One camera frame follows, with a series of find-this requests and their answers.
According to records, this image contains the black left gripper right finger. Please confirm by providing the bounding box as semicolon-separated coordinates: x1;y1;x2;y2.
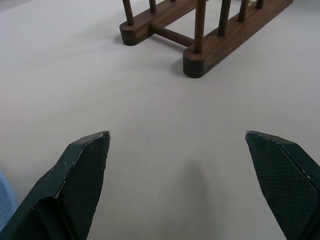
244;129;320;240

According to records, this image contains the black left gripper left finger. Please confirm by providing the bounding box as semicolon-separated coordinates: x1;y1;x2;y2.
0;130;111;240

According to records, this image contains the dark wooden dish rack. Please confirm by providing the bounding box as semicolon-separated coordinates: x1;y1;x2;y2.
119;0;295;79

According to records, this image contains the light blue object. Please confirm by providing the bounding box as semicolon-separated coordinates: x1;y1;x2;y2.
0;169;19;227

